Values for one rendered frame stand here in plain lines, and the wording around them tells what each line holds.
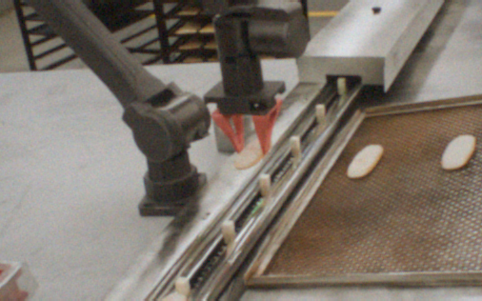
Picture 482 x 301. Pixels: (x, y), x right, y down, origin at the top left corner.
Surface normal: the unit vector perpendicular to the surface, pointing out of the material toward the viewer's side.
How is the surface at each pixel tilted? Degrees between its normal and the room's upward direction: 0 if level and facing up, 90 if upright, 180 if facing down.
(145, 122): 90
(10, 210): 0
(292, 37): 89
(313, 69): 90
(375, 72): 90
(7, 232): 0
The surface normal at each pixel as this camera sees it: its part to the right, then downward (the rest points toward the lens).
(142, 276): -0.12, -0.90
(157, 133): -0.56, 0.40
